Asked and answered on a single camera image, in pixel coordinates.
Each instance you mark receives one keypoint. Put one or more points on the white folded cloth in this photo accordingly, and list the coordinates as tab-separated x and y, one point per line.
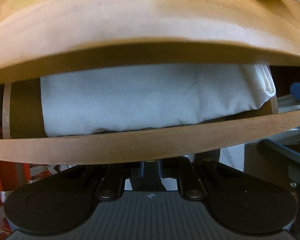
151	96

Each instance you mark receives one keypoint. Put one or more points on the wooden drawer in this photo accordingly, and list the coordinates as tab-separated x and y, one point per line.
24	139

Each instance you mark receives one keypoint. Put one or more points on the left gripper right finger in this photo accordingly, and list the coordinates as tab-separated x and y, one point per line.
189	185

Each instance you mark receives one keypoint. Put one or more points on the wooden nightstand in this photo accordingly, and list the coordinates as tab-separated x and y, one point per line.
44	37

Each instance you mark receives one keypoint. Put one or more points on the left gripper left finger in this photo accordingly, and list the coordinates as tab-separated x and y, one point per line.
112	184

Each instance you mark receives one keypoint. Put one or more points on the red gift bag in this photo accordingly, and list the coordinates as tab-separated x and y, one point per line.
15	175

